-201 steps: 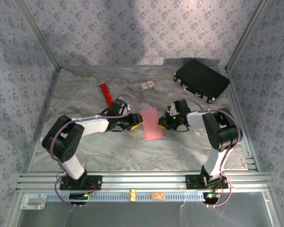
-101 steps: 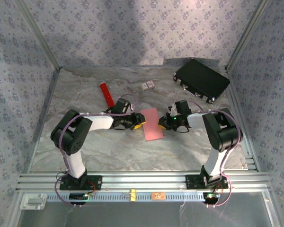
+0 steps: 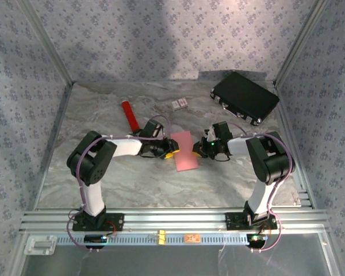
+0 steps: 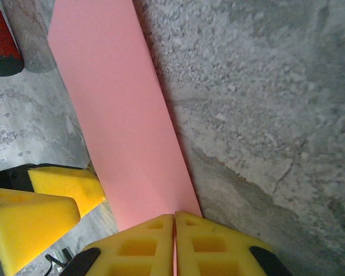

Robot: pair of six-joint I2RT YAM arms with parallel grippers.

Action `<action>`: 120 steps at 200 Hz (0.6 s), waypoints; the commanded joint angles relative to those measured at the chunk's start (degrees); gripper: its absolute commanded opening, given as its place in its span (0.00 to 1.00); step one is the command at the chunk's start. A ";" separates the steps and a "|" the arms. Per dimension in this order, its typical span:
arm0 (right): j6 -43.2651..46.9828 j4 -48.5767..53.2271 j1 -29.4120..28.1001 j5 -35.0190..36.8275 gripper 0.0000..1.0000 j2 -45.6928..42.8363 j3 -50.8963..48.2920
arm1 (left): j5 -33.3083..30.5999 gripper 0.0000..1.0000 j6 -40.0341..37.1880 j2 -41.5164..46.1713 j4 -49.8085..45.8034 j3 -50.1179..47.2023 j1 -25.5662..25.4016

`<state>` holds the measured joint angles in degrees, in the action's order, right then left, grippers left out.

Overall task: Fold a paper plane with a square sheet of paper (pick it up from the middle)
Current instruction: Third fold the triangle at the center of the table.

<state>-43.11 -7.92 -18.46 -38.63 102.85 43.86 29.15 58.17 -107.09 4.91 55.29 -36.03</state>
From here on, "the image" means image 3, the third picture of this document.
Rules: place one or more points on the pink paper sheet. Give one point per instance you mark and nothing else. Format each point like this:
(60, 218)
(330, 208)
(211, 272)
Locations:
(185, 161)

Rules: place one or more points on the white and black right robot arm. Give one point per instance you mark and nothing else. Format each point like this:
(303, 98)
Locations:
(261, 195)

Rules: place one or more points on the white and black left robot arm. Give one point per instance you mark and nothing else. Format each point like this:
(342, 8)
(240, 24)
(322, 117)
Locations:
(93, 198)

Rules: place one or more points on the red cylindrical tube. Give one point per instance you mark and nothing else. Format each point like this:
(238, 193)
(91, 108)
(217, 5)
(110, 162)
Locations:
(129, 115)

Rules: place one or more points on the small playing card box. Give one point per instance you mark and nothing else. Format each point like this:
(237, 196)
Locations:
(180, 104)

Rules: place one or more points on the black hard case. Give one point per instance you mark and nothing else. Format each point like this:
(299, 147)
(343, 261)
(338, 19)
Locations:
(244, 96)

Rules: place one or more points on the orange label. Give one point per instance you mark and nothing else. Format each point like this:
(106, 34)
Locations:
(192, 238)

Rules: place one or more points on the black right controller board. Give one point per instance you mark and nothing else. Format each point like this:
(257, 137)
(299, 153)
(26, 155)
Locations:
(256, 240)

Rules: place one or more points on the black controller board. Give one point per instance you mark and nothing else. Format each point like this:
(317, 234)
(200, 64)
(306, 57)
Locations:
(256, 240)
(95, 240)

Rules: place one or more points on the black left controller board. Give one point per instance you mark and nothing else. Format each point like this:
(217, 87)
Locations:
(95, 240)

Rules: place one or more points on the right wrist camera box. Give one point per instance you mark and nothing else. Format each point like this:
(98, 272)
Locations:
(210, 134)

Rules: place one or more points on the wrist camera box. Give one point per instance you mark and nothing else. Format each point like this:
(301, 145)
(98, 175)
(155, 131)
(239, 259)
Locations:
(210, 134)
(159, 129)

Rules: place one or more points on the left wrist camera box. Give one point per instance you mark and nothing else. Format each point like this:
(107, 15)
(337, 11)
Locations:
(159, 129)

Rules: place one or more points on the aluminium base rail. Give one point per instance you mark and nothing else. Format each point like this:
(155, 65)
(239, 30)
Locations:
(175, 220)

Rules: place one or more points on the aluminium side rail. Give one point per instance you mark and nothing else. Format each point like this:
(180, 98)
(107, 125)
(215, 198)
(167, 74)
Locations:
(290, 129)
(54, 143)

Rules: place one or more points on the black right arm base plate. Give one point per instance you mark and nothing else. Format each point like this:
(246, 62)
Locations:
(234, 222)

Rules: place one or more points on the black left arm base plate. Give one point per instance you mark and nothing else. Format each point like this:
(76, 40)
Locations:
(115, 222)

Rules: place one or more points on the aluminium frame post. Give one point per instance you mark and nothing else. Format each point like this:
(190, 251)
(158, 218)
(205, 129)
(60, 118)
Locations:
(48, 43)
(299, 43)

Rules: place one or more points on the grey metal bracket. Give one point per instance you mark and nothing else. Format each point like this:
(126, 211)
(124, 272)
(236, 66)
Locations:
(40, 245)

